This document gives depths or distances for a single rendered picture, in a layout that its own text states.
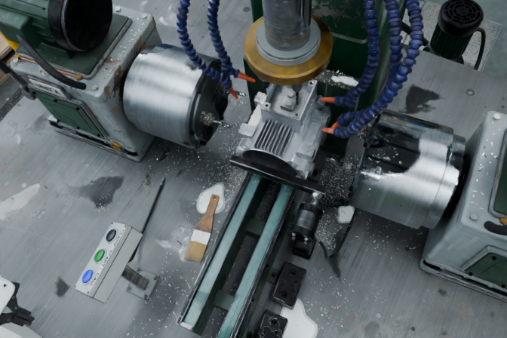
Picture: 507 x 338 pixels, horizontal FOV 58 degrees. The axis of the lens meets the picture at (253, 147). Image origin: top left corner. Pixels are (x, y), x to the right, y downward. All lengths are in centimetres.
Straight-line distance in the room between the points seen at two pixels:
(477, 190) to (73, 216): 109
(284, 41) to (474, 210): 50
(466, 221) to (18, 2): 108
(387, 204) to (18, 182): 112
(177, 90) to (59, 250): 61
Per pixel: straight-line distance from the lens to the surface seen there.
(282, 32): 88
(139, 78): 120
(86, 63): 125
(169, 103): 115
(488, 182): 106
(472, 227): 101
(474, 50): 225
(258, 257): 118
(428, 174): 104
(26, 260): 151
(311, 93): 111
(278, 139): 110
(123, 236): 110
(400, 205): 106
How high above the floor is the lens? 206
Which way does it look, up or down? 62 degrees down
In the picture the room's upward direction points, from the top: 10 degrees counter-clockwise
